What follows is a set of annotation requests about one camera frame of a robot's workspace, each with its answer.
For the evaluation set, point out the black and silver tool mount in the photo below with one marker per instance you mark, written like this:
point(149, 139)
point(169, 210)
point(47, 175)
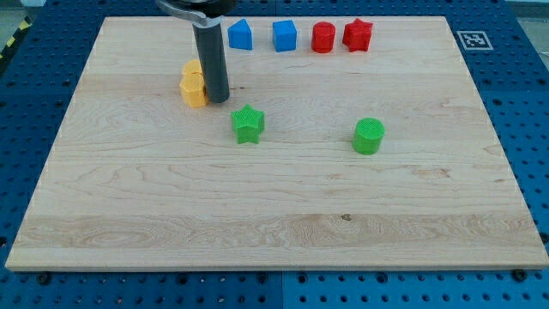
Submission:
point(201, 13)

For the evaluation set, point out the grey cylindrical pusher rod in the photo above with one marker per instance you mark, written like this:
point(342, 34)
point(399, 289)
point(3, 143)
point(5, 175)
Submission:
point(211, 52)

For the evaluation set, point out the green star block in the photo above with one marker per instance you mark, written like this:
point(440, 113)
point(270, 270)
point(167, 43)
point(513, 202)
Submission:
point(248, 124)

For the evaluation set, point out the red star block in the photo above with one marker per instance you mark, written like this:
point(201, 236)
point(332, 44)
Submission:
point(357, 35)

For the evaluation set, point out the blue pentagon block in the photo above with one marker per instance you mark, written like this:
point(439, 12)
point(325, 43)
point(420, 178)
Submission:
point(240, 35)

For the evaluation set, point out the yellow rounded block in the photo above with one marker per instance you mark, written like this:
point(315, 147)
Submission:
point(193, 67)

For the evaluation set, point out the yellow hexagon block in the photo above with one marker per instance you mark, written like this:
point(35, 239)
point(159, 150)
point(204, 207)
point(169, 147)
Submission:
point(193, 90)

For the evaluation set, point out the blue cube block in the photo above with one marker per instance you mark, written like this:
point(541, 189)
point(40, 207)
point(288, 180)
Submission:
point(284, 36)

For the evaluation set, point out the red cylinder block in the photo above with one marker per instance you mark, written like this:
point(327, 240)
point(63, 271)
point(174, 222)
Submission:
point(323, 37)

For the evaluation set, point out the green cylinder block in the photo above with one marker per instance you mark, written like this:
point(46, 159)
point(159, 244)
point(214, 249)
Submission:
point(368, 135)

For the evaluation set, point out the white fiducial marker tag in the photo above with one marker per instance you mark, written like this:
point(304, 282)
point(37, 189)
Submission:
point(474, 40)

